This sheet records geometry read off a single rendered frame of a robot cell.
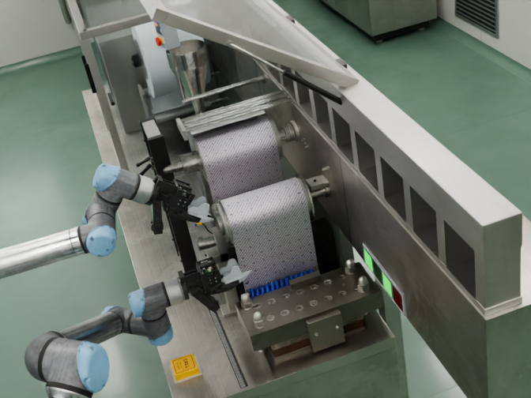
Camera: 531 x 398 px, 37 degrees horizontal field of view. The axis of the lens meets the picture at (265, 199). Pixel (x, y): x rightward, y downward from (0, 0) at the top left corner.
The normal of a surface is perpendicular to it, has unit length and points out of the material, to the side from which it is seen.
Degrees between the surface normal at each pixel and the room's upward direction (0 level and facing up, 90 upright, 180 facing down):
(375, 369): 90
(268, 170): 92
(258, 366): 0
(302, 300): 0
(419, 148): 0
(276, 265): 90
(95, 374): 86
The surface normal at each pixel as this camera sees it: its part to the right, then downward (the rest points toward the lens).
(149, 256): -0.17, -0.83
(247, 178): 0.30, 0.49
